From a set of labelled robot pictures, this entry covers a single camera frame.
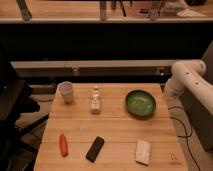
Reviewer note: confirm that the grey window ledge rail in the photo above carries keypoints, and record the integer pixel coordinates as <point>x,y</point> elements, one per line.
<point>94,68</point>

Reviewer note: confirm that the orange carrot toy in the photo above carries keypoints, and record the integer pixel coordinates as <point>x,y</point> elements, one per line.
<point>63,145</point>

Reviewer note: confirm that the dark cabinet at right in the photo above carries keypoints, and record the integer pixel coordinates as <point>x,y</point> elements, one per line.
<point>198,115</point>

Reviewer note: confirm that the green ceramic bowl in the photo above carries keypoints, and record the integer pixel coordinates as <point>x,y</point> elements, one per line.
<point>140,103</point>

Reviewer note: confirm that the white paper cup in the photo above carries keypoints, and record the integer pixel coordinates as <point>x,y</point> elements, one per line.
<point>66,90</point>

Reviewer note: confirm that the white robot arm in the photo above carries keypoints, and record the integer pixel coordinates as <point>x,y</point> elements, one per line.
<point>188,74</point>

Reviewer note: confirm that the black office chair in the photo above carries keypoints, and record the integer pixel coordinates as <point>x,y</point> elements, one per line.
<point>14,100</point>

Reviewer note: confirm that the small white bottle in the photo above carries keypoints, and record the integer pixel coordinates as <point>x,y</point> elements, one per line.
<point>95,101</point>

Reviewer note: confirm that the black rectangular remote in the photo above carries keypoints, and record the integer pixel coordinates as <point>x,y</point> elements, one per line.
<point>94,149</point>

